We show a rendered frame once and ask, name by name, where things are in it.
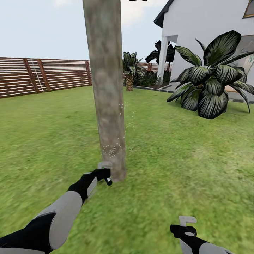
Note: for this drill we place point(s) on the tree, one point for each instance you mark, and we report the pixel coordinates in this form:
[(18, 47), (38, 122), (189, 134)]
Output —
[(104, 37)]

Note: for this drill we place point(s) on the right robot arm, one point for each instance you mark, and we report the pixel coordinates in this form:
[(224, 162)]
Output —
[(189, 243)]

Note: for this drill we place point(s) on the fixed window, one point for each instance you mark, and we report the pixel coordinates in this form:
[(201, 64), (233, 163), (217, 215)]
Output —
[(246, 44)]

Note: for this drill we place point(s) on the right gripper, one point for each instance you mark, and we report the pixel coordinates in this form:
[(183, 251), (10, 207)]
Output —
[(177, 229)]

